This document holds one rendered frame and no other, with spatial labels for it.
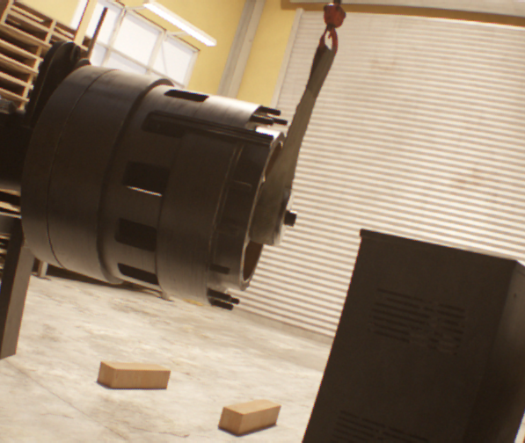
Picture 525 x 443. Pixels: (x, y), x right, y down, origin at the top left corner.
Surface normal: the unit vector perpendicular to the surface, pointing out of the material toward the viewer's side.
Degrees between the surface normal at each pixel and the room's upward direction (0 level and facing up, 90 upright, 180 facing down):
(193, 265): 130
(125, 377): 90
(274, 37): 90
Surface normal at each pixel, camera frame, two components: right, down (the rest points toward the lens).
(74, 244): -0.27, 0.64
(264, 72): -0.54, -0.18
